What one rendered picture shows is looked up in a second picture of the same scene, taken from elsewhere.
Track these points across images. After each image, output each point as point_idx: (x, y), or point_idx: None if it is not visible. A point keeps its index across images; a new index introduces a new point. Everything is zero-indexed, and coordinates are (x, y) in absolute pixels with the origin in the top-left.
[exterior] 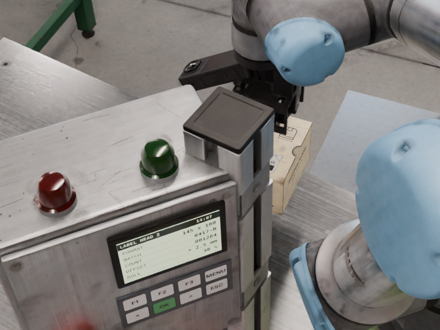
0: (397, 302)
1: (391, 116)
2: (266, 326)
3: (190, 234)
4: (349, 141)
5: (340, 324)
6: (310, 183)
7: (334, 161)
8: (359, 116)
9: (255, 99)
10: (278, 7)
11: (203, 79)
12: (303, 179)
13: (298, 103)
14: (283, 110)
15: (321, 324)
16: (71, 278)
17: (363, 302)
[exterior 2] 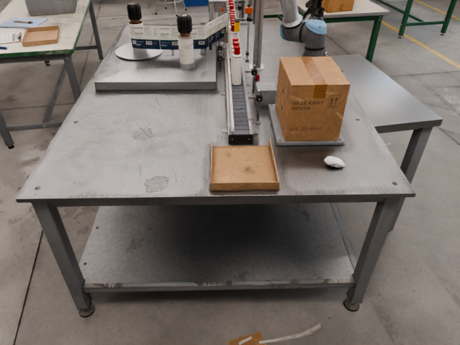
0: (289, 22)
1: (360, 59)
2: (263, 0)
3: None
4: (345, 57)
5: (283, 29)
6: (326, 56)
7: (337, 57)
8: (354, 56)
9: (311, 7)
10: None
11: (307, 3)
12: (326, 55)
13: (320, 15)
14: (313, 9)
15: (280, 27)
16: None
17: (283, 17)
